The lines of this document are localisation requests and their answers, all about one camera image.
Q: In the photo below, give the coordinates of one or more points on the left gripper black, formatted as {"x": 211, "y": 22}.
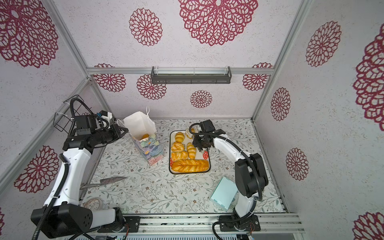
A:
{"x": 116, "y": 129}

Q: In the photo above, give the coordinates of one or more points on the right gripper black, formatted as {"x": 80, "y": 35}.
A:
{"x": 196, "y": 138}

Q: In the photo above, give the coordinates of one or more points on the knotted bread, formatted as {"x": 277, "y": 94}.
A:
{"x": 177, "y": 147}

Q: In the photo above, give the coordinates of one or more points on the floral paper bag white interior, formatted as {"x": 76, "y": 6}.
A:
{"x": 143, "y": 132}

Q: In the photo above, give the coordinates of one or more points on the croissant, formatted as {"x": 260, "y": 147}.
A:
{"x": 145, "y": 136}

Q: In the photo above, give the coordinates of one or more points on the metal tongs with white tips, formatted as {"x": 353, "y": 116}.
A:
{"x": 189, "y": 133}

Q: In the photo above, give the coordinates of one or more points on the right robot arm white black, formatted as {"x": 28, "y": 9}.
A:
{"x": 250, "y": 177}

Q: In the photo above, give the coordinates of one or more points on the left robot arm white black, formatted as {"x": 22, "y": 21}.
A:
{"x": 61, "y": 214}

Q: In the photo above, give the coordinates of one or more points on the flaky pastry bread left front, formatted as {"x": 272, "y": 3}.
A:
{"x": 178, "y": 156}

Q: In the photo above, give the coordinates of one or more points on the long braided bread loaf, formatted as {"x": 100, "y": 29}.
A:
{"x": 190, "y": 166}

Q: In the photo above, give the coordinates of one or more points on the white tray with black rim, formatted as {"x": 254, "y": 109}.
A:
{"x": 201, "y": 154}

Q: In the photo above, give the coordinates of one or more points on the grey knife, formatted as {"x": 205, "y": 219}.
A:
{"x": 103, "y": 182}

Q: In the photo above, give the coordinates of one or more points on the mint green box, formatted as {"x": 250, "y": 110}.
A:
{"x": 224, "y": 194}

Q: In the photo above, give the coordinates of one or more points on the tape roll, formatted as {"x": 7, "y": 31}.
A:
{"x": 94, "y": 204}

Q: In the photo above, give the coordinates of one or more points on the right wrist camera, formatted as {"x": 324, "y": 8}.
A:
{"x": 207, "y": 126}

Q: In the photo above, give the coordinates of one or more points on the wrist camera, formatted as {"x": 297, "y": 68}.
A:
{"x": 87, "y": 124}
{"x": 207, "y": 126}

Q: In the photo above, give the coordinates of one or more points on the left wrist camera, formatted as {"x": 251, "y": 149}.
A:
{"x": 87, "y": 124}

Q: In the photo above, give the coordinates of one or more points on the black wire wall rack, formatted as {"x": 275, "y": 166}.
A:
{"x": 63, "y": 119}

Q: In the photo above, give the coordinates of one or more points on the black wall shelf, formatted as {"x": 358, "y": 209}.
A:
{"x": 192, "y": 78}

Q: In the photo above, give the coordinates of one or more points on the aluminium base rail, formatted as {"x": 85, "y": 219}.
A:
{"x": 201, "y": 224}

